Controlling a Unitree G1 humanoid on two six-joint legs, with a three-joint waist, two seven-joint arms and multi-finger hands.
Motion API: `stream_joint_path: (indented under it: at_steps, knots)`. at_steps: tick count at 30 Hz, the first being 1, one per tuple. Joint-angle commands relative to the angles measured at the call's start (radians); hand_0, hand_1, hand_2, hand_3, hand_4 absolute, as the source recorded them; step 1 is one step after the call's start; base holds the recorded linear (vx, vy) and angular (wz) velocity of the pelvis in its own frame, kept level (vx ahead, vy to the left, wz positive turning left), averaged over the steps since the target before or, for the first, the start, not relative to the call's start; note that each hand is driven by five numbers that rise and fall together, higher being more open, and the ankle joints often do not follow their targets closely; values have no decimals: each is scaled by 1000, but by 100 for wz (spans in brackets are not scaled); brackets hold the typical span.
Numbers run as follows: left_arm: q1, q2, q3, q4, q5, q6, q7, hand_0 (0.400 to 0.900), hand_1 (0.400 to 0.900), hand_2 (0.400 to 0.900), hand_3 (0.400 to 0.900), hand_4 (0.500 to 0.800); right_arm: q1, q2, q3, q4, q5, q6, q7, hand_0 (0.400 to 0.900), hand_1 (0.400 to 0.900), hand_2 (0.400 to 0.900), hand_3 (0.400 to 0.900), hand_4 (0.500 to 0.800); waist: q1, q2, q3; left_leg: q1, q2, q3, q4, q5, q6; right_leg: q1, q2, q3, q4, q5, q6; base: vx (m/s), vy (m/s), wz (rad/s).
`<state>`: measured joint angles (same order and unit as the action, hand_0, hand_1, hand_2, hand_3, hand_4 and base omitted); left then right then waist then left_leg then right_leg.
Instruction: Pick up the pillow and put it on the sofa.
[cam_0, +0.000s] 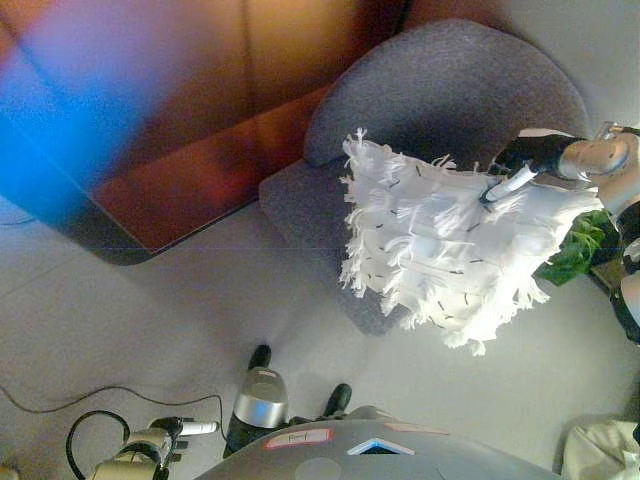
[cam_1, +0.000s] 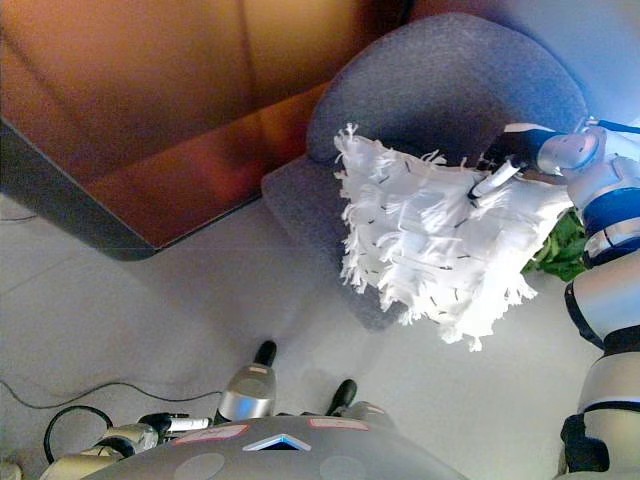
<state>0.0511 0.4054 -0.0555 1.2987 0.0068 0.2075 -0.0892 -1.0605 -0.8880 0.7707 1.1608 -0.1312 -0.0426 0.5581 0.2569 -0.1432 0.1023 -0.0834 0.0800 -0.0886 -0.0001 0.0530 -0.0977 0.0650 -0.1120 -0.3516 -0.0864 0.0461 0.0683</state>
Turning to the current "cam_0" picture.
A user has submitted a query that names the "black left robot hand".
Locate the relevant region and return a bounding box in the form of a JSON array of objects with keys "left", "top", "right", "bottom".
[{"left": 148, "top": 416, "right": 220, "bottom": 452}]

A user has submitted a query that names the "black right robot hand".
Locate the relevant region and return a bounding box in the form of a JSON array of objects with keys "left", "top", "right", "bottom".
[{"left": 478, "top": 127, "right": 575, "bottom": 205}]

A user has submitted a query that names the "white fringed pillow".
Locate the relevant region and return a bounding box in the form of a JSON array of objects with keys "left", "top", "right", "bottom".
[{"left": 338, "top": 126, "right": 605, "bottom": 357}]

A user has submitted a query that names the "grey fabric armchair sofa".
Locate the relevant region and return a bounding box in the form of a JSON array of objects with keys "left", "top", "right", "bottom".
[{"left": 258, "top": 18, "right": 592, "bottom": 338}]

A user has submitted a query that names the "silver left robot leg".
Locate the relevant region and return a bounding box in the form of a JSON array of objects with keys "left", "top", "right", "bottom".
[{"left": 221, "top": 344, "right": 292, "bottom": 460}]

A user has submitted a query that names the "silver robot leg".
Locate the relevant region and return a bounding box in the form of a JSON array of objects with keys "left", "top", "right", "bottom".
[
  {"left": 313, "top": 383, "right": 354, "bottom": 422},
  {"left": 221, "top": 344, "right": 292, "bottom": 460}
]

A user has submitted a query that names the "green leafy plant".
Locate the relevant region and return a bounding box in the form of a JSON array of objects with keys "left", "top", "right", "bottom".
[{"left": 536, "top": 208, "right": 622, "bottom": 287}]

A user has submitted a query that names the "silver right robot leg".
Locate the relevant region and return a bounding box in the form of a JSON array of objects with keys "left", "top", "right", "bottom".
[{"left": 313, "top": 383, "right": 354, "bottom": 422}]

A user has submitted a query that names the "grey robot torso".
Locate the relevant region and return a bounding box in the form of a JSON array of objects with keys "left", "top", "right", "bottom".
[{"left": 193, "top": 405, "right": 569, "bottom": 480}]

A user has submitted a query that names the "wooden table with dark edge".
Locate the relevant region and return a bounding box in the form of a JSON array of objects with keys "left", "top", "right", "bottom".
[{"left": 0, "top": 0, "right": 417, "bottom": 267}]

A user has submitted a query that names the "bed with white duvet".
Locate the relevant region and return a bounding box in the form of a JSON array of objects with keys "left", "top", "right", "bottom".
[{"left": 563, "top": 418, "right": 640, "bottom": 480}]

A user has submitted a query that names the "thin dark floor cable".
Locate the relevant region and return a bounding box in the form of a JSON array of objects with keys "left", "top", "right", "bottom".
[{"left": 0, "top": 383, "right": 224, "bottom": 427}]

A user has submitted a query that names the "black looped wrist cable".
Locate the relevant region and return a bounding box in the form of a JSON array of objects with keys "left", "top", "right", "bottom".
[{"left": 66, "top": 409, "right": 132, "bottom": 480}]

